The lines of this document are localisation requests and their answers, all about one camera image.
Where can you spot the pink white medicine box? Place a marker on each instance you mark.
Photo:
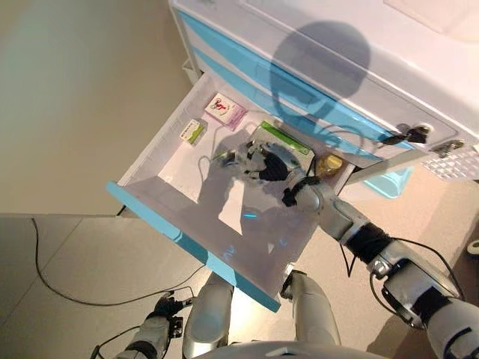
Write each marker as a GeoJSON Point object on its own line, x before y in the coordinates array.
{"type": "Point", "coordinates": [224, 110]}

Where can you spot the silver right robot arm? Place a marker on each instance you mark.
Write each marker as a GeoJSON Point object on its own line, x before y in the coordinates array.
{"type": "Point", "coordinates": [344, 217]}

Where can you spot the white medical cart blue drawers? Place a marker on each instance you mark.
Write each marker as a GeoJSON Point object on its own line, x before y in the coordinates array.
{"type": "Point", "coordinates": [374, 37]}

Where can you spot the black cart keys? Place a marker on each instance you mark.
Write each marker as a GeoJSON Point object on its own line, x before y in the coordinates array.
{"type": "Point", "coordinates": [411, 134]}

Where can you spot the grey robot torso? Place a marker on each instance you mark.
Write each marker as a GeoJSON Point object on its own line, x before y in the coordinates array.
{"type": "Point", "coordinates": [284, 351]}

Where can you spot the blue fronted white drawer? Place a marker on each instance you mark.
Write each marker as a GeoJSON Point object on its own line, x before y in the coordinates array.
{"type": "Point", "coordinates": [224, 232]}

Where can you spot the small green white medicine box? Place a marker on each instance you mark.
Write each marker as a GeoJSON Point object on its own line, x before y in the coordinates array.
{"type": "Point", "coordinates": [194, 132]}

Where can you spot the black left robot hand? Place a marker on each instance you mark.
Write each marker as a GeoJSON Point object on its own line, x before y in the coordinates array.
{"type": "Point", "coordinates": [166, 306]}

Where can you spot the bed caster wheel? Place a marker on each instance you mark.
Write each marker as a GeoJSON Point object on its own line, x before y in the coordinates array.
{"type": "Point", "coordinates": [474, 247]}

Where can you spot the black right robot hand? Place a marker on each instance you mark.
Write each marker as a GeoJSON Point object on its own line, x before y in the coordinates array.
{"type": "Point", "coordinates": [275, 166]}

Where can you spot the white perforated side basket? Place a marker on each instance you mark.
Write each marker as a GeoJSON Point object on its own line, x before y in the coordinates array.
{"type": "Point", "coordinates": [449, 164]}

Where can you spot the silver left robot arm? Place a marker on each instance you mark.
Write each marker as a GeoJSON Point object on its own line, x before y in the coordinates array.
{"type": "Point", "coordinates": [149, 336]}

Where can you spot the silver right robot leg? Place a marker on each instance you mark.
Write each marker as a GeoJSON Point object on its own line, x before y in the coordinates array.
{"type": "Point", "coordinates": [314, 310]}

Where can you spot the light blue waste bin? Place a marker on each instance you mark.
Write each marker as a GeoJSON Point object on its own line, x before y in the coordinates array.
{"type": "Point", "coordinates": [389, 183]}

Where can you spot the long green white medicine box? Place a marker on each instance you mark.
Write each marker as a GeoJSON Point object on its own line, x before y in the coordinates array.
{"type": "Point", "coordinates": [284, 136]}

